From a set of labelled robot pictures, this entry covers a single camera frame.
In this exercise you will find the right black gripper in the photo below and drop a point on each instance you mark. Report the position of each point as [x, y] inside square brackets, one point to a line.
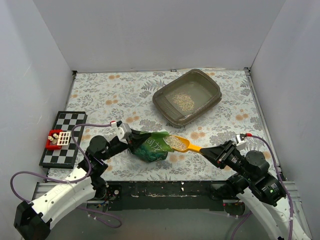
[225, 154]

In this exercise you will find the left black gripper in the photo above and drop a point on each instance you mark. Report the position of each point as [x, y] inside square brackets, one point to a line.
[130, 144]

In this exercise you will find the green litter bag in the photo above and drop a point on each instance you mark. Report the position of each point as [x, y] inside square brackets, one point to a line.
[154, 148]

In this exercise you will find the yellow plastic scoop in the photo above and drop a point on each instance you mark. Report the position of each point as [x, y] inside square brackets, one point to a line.
[181, 144]

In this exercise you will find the grey litter box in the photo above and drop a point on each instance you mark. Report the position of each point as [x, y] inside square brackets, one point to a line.
[203, 90]

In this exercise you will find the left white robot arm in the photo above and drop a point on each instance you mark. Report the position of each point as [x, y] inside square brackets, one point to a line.
[35, 219]

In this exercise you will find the pile of litter grains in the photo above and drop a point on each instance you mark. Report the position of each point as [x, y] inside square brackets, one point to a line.
[184, 102]

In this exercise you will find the black white checkerboard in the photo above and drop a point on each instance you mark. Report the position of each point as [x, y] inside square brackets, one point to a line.
[65, 158]

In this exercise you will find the red tray with pieces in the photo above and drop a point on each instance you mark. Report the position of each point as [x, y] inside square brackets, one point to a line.
[57, 138]

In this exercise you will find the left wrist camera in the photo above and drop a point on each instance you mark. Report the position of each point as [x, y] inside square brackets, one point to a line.
[122, 130]

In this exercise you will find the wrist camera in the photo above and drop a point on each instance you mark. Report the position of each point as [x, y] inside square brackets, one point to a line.
[122, 130]
[241, 142]

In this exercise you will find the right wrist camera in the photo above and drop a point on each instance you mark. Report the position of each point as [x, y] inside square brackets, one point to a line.
[241, 142]

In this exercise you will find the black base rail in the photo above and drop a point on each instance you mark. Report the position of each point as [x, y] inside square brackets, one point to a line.
[165, 195]

